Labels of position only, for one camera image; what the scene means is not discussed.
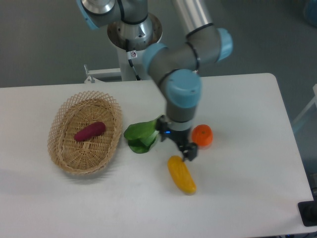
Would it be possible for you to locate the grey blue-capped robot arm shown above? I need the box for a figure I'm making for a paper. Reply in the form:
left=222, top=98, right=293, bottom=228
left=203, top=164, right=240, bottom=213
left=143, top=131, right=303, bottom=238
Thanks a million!
left=77, top=0, right=233, bottom=161

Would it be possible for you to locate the woven wicker basket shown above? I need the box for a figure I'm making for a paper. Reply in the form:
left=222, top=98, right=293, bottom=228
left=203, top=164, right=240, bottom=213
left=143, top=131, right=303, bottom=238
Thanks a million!
left=48, top=91, right=122, bottom=175

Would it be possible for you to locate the yellow squash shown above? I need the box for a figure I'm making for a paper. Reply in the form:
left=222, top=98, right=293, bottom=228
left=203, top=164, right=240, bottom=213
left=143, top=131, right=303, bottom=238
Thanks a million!
left=167, top=156, right=197, bottom=195

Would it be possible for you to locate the green bok choy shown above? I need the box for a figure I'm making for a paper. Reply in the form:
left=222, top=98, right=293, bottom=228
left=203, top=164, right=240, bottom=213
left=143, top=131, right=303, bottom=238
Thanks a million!
left=123, top=119, right=159, bottom=154

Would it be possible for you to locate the orange tangerine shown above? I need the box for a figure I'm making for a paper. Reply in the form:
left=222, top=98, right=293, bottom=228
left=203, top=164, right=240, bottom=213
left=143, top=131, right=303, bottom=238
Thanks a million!
left=191, top=124, right=213, bottom=147

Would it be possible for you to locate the white metal base frame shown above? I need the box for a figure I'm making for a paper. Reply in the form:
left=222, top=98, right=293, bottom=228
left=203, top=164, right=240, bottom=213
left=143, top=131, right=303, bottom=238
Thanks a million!
left=84, top=64, right=122, bottom=83

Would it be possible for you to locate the white frame right edge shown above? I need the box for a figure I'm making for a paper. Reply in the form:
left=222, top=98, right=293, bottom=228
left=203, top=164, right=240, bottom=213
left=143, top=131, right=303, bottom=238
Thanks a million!
left=292, top=84, right=317, bottom=126

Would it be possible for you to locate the black device at table edge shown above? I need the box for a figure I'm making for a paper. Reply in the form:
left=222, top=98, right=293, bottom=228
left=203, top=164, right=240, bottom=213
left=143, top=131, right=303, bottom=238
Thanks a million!
left=298, top=201, right=317, bottom=227

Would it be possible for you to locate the purple sweet potato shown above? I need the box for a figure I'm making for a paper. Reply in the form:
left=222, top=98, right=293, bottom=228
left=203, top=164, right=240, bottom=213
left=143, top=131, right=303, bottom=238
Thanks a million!
left=74, top=121, right=106, bottom=142

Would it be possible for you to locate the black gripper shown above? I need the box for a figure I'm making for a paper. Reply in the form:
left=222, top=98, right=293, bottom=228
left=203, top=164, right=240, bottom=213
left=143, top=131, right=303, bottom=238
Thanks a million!
left=155, top=115, right=198, bottom=162

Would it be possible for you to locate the black cable on pedestal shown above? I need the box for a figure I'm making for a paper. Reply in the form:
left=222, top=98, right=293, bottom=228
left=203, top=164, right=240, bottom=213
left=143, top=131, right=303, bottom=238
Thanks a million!
left=125, top=39, right=142, bottom=81

